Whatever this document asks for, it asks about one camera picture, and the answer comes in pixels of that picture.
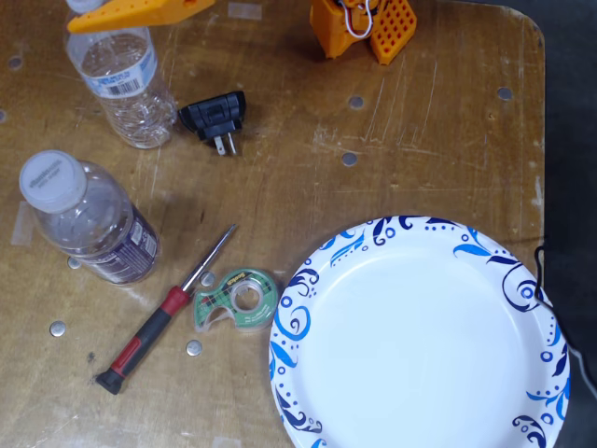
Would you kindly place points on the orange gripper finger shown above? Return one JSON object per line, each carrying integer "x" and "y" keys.
{"x": 140, "y": 14}

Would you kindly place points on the clear bottle blue white label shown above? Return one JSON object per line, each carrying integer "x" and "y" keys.
{"x": 116, "y": 79}

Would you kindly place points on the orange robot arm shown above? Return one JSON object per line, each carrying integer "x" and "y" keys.
{"x": 333, "y": 32}

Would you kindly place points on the blue floral paper plate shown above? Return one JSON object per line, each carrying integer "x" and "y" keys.
{"x": 410, "y": 350}

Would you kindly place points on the clear tape strip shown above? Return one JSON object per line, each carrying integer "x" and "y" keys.
{"x": 226, "y": 443}
{"x": 245, "y": 10}

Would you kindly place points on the black plug adapter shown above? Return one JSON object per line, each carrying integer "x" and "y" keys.
{"x": 212, "y": 114}

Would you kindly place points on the clear bottle purple label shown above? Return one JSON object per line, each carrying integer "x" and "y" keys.
{"x": 93, "y": 219}

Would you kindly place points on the round metal table rivet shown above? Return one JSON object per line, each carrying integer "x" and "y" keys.
{"x": 194, "y": 347}
{"x": 73, "y": 262}
{"x": 207, "y": 279}
{"x": 58, "y": 328}

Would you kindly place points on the red black screwdriver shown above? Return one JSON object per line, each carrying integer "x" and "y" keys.
{"x": 149, "y": 326}

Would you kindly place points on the green tape dispenser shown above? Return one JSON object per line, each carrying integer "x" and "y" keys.
{"x": 261, "y": 303}

